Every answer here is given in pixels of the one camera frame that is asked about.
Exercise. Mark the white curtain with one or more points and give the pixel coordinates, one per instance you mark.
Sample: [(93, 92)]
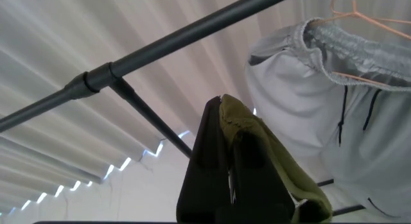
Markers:
[(80, 31)]

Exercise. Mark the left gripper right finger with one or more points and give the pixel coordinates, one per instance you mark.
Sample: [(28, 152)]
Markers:
[(260, 192)]

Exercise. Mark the green garment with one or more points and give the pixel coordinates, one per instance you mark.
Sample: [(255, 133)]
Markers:
[(237, 115)]

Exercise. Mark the black clothes rack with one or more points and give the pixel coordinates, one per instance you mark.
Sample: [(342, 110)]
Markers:
[(192, 34)]

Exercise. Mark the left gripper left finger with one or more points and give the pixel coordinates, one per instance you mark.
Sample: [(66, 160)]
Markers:
[(205, 179)]

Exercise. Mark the pale grey shorts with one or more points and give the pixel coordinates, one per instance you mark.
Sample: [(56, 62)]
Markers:
[(305, 105)]

